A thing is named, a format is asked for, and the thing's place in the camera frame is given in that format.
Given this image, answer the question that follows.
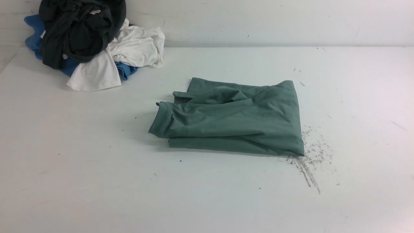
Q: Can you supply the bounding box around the blue crumpled garment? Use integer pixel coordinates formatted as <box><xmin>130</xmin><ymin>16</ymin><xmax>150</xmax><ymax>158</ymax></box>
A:
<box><xmin>24</xmin><ymin>14</ymin><xmax>138</xmax><ymax>81</ymax></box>

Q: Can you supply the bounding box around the dark green crumpled garment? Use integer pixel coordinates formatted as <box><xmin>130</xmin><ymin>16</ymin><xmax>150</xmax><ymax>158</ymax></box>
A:
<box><xmin>39</xmin><ymin>0</ymin><xmax>126</xmax><ymax>69</ymax></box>

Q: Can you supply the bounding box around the white crumpled garment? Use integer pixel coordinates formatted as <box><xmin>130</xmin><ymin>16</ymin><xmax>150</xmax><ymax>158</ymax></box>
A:
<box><xmin>67</xmin><ymin>19</ymin><xmax>165</xmax><ymax>92</ymax></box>

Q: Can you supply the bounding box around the green long-sleeve top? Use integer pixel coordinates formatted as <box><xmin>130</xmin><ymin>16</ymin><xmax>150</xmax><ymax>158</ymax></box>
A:
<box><xmin>149</xmin><ymin>78</ymin><xmax>305</xmax><ymax>157</ymax></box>

